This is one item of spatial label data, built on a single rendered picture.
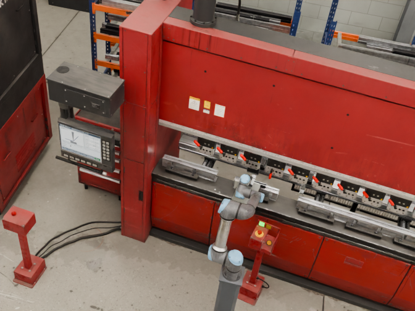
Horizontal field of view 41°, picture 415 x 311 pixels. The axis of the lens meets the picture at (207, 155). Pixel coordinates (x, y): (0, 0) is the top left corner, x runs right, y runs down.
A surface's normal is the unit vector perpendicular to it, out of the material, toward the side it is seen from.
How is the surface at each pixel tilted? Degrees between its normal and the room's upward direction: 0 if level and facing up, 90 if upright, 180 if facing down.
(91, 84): 0
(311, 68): 90
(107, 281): 0
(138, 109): 90
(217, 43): 90
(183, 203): 90
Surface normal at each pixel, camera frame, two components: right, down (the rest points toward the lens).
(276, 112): -0.33, 0.62
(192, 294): 0.10, -0.73
